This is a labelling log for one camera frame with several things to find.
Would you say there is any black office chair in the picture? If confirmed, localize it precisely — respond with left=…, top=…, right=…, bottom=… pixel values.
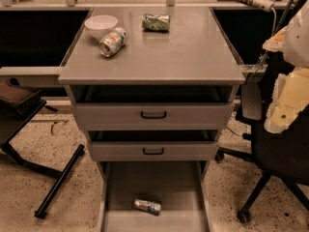
left=214, top=0, right=309, bottom=224

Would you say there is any grey drawer cabinet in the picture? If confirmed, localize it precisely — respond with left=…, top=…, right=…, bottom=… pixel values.
left=57, top=5, right=246, bottom=232

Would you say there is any white bowl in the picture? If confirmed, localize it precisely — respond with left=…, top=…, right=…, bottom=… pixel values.
left=84, top=14, right=118, bottom=41

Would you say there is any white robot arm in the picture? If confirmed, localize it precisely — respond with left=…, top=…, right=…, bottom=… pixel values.
left=263, top=1, right=309, bottom=133

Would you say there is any top grey drawer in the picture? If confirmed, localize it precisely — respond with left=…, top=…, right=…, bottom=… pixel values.
left=72, top=85, right=234, bottom=131

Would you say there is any silver blue redbull can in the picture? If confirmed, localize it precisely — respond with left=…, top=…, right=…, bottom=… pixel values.
left=134, top=199, right=161, bottom=216

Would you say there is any silver orange soda can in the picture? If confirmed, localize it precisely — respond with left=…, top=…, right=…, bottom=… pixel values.
left=98, top=27, right=127, bottom=57

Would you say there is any black table stand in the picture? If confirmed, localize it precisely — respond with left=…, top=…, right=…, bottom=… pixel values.
left=0, top=77, right=86, bottom=219

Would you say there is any green soda can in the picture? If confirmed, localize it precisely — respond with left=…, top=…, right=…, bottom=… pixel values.
left=142, top=14, right=170, bottom=32

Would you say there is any bottom grey drawer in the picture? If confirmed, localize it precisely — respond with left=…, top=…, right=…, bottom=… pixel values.
left=96, top=161, right=212, bottom=232

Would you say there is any middle grey drawer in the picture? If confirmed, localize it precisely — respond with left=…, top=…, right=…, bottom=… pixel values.
left=88, top=130, right=218, bottom=161

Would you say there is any grey drawer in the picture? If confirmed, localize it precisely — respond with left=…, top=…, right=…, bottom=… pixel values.
left=72, top=85, right=234, bottom=131
left=96, top=161, right=212, bottom=232
left=88, top=130, right=218, bottom=161

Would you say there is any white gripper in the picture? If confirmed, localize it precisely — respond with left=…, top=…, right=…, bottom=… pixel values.
left=264, top=67, right=309, bottom=133

